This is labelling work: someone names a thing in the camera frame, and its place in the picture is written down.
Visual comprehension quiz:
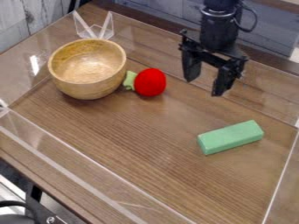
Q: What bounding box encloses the light wooden bowl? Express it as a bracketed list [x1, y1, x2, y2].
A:
[48, 38, 127, 100]

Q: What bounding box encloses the red knitted strawberry toy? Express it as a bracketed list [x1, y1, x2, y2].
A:
[123, 68, 167, 97]

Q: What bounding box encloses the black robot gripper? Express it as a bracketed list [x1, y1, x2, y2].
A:
[179, 8, 248, 96]

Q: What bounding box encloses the black table frame bracket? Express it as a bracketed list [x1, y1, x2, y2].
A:
[25, 184, 75, 224]

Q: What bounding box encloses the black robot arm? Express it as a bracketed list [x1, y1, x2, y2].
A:
[179, 0, 258, 96]

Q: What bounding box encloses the green rectangular block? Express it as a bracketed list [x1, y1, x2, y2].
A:
[198, 120, 264, 155]

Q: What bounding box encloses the clear acrylic corner bracket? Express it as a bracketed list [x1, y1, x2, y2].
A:
[72, 11, 115, 39]

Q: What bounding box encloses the black cable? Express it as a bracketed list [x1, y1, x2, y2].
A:
[0, 200, 40, 224]

